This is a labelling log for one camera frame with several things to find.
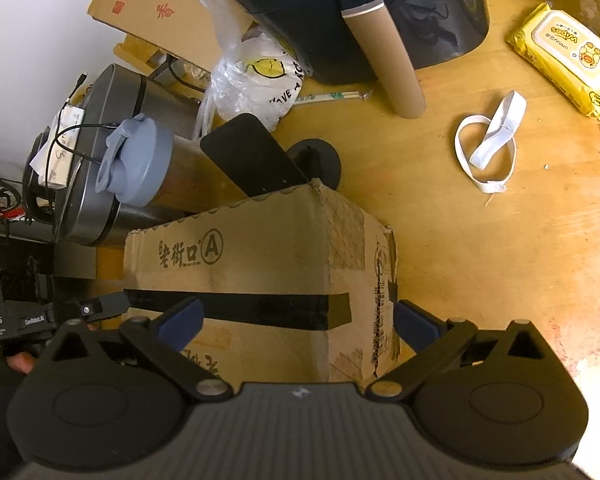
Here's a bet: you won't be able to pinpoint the bicycle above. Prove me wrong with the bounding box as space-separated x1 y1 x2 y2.
0 173 26 221

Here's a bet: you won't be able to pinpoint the black stand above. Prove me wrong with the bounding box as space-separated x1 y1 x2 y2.
199 113 341 199

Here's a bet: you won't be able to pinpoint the translucent shaker bottle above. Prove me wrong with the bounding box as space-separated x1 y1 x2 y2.
94 113 242 209

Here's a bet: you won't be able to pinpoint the white paper sheet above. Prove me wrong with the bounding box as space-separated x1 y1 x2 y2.
29 104 84 189

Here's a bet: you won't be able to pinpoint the wrapped chopsticks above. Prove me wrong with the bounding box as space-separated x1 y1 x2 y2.
292 89 374 105

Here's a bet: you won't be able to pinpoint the cardboard box lid black tape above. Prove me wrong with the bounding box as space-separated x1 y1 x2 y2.
122 179 402 387

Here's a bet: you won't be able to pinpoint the red print cardboard box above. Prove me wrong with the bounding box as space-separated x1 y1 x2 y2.
86 0 257 74

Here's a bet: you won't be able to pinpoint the white elastic band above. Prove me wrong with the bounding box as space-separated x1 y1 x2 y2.
453 89 528 195

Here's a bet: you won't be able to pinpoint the thin black cable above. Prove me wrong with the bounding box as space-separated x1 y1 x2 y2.
49 73 121 166

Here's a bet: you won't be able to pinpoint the white smiley plastic bag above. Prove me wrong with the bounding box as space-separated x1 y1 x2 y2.
187 0 306 134

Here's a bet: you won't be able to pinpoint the wooden desktop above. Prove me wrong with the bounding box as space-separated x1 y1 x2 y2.
94 0 600 463

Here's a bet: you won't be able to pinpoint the silver rice cooker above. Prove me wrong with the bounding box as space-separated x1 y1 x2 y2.
22 63 202 247

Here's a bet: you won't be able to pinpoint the dark air fryer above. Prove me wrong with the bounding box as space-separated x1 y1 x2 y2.
189 0 491 120

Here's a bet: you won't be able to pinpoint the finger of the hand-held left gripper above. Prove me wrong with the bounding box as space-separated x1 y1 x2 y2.
77 291 131 322

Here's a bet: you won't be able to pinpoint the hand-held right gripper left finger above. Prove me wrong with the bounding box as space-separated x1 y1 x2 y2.
49 295 234 404

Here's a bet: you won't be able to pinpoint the person's left hand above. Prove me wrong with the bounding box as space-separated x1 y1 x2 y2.
5 351 37 375

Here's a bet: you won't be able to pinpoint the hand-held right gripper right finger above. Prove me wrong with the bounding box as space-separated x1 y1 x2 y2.
365 298 552 402

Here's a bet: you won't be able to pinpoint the yellow wet wipes pack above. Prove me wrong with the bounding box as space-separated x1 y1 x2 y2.
505 1 600 120

